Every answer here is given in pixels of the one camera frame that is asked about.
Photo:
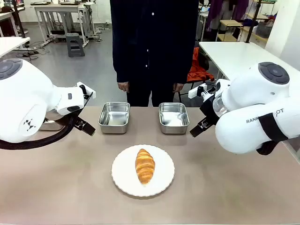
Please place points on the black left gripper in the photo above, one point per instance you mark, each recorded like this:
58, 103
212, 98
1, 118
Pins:
89, 96

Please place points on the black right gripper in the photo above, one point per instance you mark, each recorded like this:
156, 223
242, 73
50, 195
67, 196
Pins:
208, 110

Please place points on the golden brown croissant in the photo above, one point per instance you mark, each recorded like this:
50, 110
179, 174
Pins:
144, 167

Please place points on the person's left forearm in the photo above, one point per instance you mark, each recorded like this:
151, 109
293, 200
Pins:
185, 70

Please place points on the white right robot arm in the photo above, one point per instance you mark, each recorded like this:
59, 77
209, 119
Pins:
246, 133

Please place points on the person's right forearm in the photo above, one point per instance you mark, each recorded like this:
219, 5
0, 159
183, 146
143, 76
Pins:
120, 70

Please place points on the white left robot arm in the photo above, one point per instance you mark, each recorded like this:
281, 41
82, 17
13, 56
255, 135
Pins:
23, 93

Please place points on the rectangular steel container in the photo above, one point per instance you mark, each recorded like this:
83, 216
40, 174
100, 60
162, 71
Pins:
113, 129
173, 129
50, 126

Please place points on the person's left hand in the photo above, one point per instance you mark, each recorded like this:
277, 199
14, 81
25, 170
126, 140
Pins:
178, 87

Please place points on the person's right hand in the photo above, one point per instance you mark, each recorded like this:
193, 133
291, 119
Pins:
123, 86

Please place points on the orange cloth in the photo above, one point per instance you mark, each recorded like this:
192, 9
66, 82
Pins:
199, 72

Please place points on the white scalloped plate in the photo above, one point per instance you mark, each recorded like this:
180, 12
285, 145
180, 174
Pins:
122, 173

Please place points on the black chair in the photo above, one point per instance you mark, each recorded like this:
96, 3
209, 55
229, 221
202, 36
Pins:
205, 63

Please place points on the grey step stool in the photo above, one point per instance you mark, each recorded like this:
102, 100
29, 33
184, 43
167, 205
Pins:
75, 36

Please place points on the person in dark shirt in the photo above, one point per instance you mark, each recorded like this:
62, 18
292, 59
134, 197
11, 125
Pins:
152, 47

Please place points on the wooden shelf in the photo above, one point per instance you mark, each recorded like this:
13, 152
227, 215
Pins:
230, 23

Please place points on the small white table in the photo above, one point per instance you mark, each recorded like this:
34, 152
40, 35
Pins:
11, 44

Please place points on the grey basket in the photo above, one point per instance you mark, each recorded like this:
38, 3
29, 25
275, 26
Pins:
263, 31

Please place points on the purple hanging clothes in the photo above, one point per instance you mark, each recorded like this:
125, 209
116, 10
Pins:
218, 9

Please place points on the black stand pole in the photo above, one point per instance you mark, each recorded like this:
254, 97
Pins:
254, 21
20, 21

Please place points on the white-legged workbench table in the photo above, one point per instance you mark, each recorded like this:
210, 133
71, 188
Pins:
58, 7

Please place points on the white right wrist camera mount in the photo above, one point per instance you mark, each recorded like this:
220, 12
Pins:
193, 92

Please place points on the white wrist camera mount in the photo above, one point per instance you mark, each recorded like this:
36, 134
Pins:
88, 88
193, 92

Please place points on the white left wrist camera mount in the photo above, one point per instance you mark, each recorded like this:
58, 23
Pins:
88, 88

